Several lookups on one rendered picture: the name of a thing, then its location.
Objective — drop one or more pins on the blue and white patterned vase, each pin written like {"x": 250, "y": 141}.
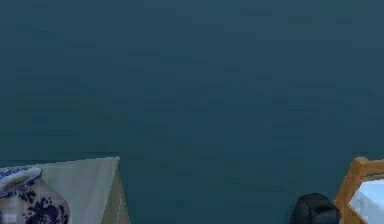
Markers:
{"x": 36, "y": 203}

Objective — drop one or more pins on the pale blue mattress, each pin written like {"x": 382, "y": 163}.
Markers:
{"x": 370, "y": 200}

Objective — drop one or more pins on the wooden bed frame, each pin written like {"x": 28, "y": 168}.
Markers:
{"x": 350, "y": 186}

